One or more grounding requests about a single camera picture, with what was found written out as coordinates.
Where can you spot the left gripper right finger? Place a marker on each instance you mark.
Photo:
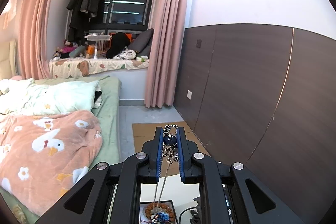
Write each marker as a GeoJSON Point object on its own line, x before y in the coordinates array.
{"type": "Point", "coordinates": [186, 149]}

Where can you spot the plush toys pile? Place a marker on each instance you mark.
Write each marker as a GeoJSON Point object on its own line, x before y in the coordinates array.
{"type": "Point", "coordinates": [69, 50]}

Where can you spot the pink duck blanket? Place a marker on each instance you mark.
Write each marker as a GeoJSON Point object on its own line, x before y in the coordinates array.
{"type": "Point", "coordinates": [43, 157]}

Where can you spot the light green pillow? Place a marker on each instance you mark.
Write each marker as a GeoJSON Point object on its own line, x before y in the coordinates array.
{"type": "Point", "coordinates": [61, 98]}

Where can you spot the black bag on seat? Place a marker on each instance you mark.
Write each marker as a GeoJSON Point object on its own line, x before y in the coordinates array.
{"type": "Point", "coordinates": [118, 43]}

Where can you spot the dark wall switch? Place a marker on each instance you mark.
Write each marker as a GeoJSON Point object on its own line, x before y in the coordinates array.
{"type": "Point", "coordinates": [199, 43]}

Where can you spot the dark grey cushion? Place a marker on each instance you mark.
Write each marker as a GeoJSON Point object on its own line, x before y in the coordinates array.
{"type": "Point", "coordinates": [141, 41]}

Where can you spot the floral window seat cushion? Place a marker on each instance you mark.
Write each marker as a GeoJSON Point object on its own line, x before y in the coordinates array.
{"type": "Point", "coordinates": [80, 67]}

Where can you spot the white small folding table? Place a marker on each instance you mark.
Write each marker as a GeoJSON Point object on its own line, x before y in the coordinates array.
{"type": "Point", "coordinates": [94, 41]}

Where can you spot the pink curtain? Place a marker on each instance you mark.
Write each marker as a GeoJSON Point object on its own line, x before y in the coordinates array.
{"type": "Point", "coordinates": [165, 53]}
{"type": "Point", "coordinates": [32, 39]}

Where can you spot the green bed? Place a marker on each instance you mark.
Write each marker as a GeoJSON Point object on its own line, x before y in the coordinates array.
{"type": "Point", "coordinates": [107, 114]}

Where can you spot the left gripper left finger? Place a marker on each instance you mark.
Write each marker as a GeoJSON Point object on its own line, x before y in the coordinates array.
{"type": "Point", "coordinates": [151, 171]}

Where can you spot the hanging dark clothes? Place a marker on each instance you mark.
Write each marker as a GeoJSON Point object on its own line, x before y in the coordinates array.
{"type": "Point", "coordinates": [82, 11]}

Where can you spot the white wall socket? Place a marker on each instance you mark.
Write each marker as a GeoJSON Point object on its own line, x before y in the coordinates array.
{"type": "Point", "coordinates": [189, 94]}

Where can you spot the black jewelry box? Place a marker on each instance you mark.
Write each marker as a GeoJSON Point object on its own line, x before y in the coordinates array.
{"type": "Point", "coordinates": [157, 212]}

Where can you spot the pink curtain left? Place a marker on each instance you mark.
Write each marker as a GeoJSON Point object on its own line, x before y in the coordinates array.
{"type": "Point", "coordinates": [32, 39]}

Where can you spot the pink curtain right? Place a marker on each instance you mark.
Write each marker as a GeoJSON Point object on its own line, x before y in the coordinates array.
{"type": "Point", "coordinates": [165, 53]}

